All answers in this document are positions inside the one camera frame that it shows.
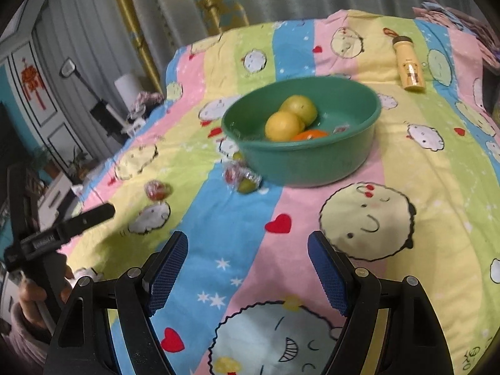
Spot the pink crumpled cloth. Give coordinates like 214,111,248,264
127,91,165,122

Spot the yellow cartoon bottle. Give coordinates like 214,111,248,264
383,28,426,92

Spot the yellow lemon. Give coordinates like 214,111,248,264
265,110,305,142
279,94,318,126

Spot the person's left forearm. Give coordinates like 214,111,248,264
8,305,53,365

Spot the orange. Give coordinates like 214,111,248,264
291,129,330,142

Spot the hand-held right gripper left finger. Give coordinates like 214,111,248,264
43,231,189,375

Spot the striped cartoon printed blanket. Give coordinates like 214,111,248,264
58,8,500,375

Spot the yellow patterned curtain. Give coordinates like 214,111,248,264
107,0,251,90

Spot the white cylinder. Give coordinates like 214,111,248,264
114,74,143,106

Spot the potted plant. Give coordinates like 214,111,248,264
66,146,93,180

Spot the green plastic bowl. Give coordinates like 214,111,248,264
221,76,382,187

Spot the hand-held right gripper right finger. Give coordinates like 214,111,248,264
307,230,456,375

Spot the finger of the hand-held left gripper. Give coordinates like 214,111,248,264
57,202,116,241

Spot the white panelled door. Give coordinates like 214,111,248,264
0,19,103,173

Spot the person's left hand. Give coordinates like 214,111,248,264
16,277,53,331

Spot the pile of patterned clothes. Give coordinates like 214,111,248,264
412,0,500,71

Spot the white low cabinet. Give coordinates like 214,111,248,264
37,172,83,219

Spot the red knot wall ornament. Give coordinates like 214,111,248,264
19,60,45,108

